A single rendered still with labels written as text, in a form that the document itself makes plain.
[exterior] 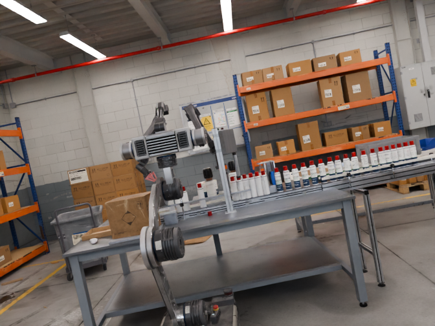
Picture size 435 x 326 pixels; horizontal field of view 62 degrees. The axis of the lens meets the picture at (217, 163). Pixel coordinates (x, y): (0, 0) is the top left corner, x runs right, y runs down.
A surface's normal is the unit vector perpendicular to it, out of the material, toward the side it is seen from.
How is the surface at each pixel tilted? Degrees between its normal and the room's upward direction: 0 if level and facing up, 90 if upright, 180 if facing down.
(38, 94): 90
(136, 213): 90
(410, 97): 90
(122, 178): 89
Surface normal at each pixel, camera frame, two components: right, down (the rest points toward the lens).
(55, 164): -0.06, 0.07
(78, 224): 0.28, 0.07
